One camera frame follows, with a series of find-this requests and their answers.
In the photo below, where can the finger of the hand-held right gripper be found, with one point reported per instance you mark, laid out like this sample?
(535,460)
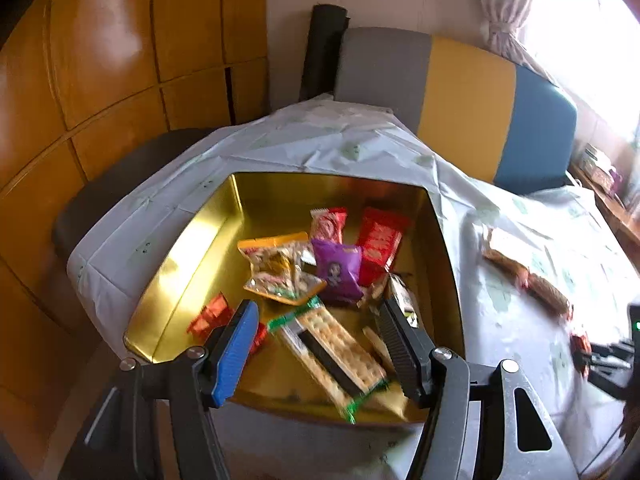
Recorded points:
(610,385)
(610,355)

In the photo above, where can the bright red snack packet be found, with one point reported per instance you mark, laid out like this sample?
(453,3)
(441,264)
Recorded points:
(380,242)

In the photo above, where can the pale curtain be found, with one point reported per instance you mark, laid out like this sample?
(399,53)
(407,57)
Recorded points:
(505,10)

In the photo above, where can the white-label rice cracker packet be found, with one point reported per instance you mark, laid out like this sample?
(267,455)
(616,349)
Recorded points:
(502,250)

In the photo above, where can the green-ended cracker packet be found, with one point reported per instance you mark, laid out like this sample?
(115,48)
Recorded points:
(330,355)

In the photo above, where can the black roll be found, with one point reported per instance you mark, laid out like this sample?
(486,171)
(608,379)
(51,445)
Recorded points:
(320,50)

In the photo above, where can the small purple box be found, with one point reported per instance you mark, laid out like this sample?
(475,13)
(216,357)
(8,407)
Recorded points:
(616,180)

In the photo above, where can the window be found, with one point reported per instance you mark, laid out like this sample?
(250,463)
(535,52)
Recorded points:
(600,35)

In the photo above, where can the red foil candy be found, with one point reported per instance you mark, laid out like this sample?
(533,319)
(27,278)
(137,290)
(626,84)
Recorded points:
(210,312)

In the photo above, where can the gold-lined tin box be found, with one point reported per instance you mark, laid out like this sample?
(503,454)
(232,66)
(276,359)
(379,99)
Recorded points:
(200,240)

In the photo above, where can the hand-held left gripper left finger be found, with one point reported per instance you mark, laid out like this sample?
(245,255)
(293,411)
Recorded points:
(237,350)

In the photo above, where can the black snack packet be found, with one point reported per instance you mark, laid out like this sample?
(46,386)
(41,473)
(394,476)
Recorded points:
(402,295)

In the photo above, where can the purple snack packet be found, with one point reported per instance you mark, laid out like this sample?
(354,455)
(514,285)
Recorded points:
(337,270)

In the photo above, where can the clear mixed nuts packet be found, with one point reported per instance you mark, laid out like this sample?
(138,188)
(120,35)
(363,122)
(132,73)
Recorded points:
(275,270)

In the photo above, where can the dark brown chair seat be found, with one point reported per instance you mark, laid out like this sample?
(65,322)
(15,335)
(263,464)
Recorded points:
(125,180)

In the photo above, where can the red-ended sesame bar packet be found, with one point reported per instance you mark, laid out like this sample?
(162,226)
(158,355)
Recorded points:
(547,290)

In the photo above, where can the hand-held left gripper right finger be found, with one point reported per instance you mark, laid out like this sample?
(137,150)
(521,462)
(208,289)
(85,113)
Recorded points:
(400,345)

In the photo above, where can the red and white snack packet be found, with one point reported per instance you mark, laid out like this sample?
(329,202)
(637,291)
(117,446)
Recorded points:
(327,224)

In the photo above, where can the items on window sill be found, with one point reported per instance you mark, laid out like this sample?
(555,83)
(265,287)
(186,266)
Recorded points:
(595,160)

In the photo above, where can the pale printed tablecloth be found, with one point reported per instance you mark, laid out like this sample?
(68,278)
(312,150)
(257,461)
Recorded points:
(500,360)

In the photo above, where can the wooden cabinet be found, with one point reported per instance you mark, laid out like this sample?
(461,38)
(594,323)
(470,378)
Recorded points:
(100,60)

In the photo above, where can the wooden side table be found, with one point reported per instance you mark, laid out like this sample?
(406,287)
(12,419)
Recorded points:
(620,215)

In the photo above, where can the grey yellow blue chair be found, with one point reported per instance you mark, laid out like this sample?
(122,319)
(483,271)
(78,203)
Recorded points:
(470,100)

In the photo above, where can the clear biscuit packet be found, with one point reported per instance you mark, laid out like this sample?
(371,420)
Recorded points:
(377,345)

